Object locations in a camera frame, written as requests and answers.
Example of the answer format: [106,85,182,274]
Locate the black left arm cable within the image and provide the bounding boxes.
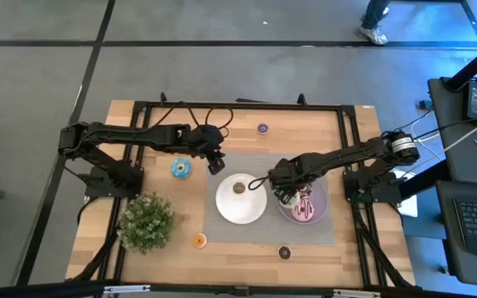
[155,101,234,140]

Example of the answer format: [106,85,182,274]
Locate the person's feet in sneakers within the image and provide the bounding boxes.
[354,0,391,46]

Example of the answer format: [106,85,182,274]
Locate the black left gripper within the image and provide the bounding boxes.
[188,123,226,175]

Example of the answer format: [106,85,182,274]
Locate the black desk with power supply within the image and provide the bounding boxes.
[427,75,477,185]

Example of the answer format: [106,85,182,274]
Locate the thin white rod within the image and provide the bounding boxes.
[412,110,477,171]

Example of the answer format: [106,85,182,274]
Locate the silver metal bracket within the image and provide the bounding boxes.
[332,289,383,298]
[102,284,152,296]

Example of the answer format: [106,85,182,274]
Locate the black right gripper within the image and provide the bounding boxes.
[269,156,308,204]

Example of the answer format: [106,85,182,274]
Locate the black crossbeam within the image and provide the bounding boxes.
[0,279,477,298]

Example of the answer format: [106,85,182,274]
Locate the white paper sheet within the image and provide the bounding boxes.
[391,168,418,219]

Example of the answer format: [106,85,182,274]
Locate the pink chocolate-drizzled donut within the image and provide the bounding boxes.
[291,198,316,223]

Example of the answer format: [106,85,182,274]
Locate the green artificial potted plant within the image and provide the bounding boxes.
[116,194,176,255]

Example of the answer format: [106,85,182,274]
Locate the black desk with laptop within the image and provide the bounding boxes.
[436,180,477,287]

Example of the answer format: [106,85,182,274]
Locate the purple round plate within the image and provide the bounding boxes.
[277,177,330,226]

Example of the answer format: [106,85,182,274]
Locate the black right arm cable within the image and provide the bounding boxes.
[247,175,271,192]

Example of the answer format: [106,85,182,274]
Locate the grey woven placemat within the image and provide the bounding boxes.
[202,152,335,246]

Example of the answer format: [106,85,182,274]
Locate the black aluminium table frame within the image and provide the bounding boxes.
[67,99,420,291]

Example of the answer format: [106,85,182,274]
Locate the black diagonal pole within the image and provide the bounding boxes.
[444,36,477,93]

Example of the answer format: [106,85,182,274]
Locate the blue frosted donut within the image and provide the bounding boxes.
[170,157,193,180]

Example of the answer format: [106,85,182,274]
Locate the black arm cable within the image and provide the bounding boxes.
[247,175,271,192]
[155,101,234,140]

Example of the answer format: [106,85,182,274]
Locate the white round plate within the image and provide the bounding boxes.
[214,172,268,225]

